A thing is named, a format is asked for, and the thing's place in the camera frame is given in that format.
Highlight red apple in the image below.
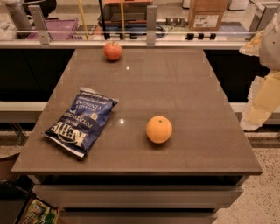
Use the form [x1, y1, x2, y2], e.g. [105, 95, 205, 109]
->
[103, 42, 123, 61]

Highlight metal railing post centre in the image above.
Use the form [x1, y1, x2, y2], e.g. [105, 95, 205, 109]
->
[146, 5, 157, 46]

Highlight colourful snack box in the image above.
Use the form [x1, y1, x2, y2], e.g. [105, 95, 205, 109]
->
[16, 198, 60, 224]

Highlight cardboard box with label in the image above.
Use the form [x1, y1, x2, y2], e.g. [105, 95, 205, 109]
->
[188, 0, 228, 32]

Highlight blue Kettle chips bag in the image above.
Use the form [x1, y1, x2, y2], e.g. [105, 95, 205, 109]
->
[44, 87, 118, 158]

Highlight metal railing post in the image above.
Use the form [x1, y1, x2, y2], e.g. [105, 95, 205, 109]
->
[146, 5, 157, 46]
[28, 5, 51, 45]
[248, 1, 280, 39]

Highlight orange fruit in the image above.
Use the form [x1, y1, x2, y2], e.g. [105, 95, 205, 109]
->
[146, 115, 172, 144]

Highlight orange and grey bin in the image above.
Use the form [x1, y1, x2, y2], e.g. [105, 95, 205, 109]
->
[103, 0, 153, 25]

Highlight metal railing post left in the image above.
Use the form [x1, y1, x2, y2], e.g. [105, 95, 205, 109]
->
[28, 5, 51, 45]

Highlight metal railing post right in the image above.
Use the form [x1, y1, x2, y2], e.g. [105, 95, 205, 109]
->
[248, 1, 280, 39]

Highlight grey drawer cabinet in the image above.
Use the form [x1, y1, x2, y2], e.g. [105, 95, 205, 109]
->
[33, 184, 243, 224]

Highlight purple plastic crate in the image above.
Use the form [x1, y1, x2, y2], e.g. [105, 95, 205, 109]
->
[25, 18, 80, 41]

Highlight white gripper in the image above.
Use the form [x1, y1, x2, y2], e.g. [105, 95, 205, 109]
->
[239, 12, 280, 131]

